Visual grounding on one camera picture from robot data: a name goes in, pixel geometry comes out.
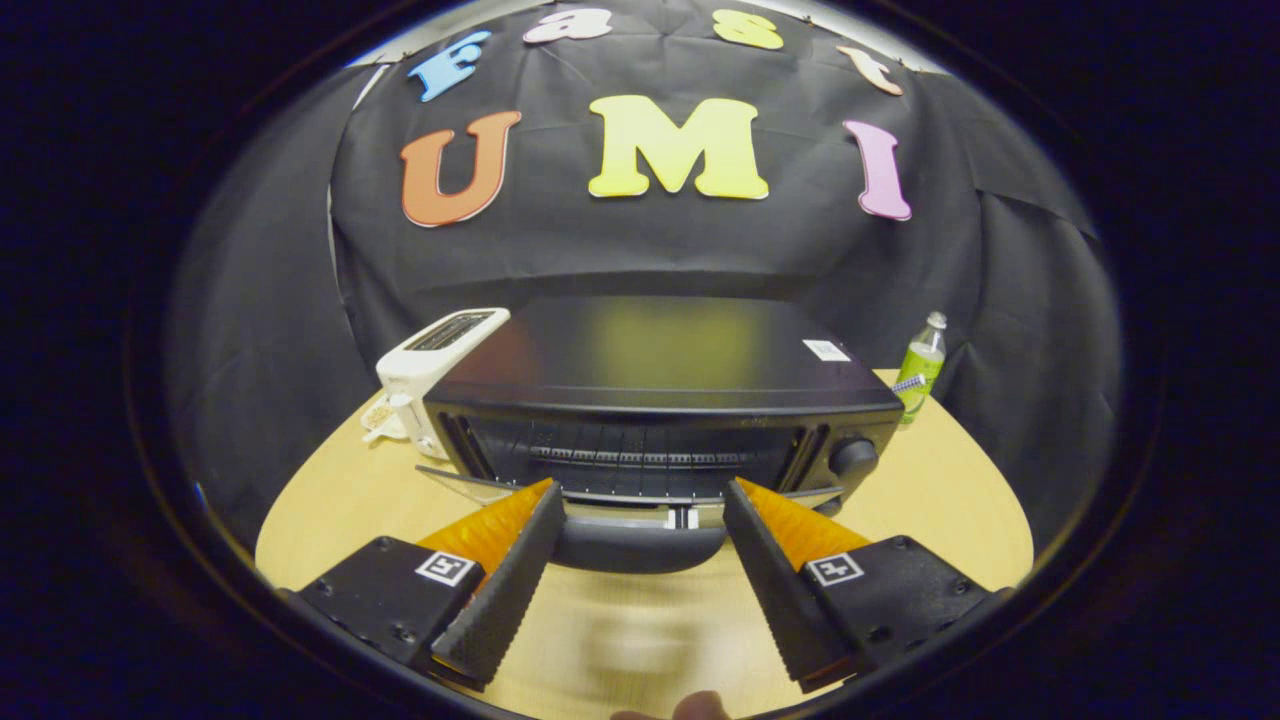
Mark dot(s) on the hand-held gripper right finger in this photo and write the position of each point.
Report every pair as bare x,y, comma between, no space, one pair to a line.
775,585

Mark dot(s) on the black toaster oven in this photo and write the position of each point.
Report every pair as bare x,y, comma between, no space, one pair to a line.
650,350

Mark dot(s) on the blue white straw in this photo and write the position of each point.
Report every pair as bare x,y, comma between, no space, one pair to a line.
908,382

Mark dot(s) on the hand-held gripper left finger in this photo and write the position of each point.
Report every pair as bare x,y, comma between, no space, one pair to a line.
505,595

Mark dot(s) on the small white dish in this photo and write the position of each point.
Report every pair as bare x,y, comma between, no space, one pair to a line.
380,415

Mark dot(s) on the green label plastic bottle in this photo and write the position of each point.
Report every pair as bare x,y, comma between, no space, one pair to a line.
925,355

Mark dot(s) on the white pop-up toaster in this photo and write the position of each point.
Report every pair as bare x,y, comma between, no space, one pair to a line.
420,370

